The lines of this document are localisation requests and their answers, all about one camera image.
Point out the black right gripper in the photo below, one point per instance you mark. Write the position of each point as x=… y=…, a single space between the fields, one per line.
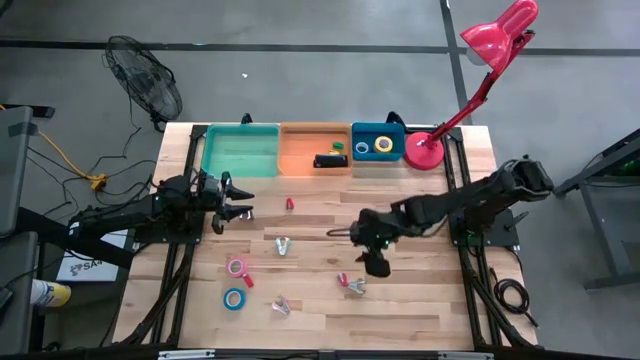
x=375 y=230

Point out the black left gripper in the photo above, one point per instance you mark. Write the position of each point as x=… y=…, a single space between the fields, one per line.
x=210 y=192

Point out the grey staple remover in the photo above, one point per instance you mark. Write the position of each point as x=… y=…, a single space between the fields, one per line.
x=246 y=216

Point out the pink tape roll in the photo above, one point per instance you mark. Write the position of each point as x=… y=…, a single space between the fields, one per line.
x=229 y=267

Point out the red mini stapler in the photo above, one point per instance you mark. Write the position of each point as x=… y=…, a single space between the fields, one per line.
x=290 y=203
x=342 y=279
x=248 y=280

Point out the black stapler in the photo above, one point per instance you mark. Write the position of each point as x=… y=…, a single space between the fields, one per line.
x=330 y=161

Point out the dark blue tape roll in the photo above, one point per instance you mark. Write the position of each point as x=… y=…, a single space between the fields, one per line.
x=356 y=147

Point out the yellow tape roll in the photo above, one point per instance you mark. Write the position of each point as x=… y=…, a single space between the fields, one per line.
x=376 y=144

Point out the green mini stapler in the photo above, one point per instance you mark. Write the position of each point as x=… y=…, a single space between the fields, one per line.
x=338 y=145

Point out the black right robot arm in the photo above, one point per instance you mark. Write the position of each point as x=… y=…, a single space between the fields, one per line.
x=450 y=205

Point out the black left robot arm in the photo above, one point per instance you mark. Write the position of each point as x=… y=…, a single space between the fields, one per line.
x=150 y=207

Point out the silver staple remover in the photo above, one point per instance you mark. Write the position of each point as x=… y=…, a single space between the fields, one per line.
x=356 y=286

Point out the pale blue staple remover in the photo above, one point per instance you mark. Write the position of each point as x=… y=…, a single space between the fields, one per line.
x=282 y=245

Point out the light blue tape roll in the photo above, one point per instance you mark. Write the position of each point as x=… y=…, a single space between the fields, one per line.
x=226 y=299

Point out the teal plastic bin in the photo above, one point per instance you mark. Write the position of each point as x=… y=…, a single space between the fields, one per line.
x=240 y=150

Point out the orange plastic bin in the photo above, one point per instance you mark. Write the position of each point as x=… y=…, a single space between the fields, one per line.
x=300 y=150

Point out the black rig crossbeam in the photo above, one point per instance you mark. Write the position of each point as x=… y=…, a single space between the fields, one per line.
x=320 y=356

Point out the red desk lamp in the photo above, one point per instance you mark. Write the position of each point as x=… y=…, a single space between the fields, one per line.
x=424 y=150

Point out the blue plastic bin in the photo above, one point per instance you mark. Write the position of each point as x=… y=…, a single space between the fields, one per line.
x=372 y=131

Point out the black floor fan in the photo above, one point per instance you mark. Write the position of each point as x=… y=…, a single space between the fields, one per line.
x=145 y=80

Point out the white printed box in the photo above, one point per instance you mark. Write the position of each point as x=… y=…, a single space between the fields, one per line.
x=90 y=267

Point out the black rig support beam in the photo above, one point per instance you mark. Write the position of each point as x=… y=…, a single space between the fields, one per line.
x=45 y=230

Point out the yellow white spray can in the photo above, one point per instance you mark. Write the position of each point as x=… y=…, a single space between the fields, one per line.
x=52 y=294

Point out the grey equipment cabinet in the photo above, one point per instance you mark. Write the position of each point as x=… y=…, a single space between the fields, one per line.
x=17 y=300
x=15 y=170

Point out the black metal side table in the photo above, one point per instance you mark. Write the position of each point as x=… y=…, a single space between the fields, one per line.
x=610 y=225

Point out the black mount bracket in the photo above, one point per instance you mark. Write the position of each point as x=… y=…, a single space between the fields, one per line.
x=246 y=119
x=395 y=117

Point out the silver metal bracket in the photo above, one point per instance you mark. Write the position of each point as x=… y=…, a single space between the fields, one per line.
x=465 y=355
x=185 y=354

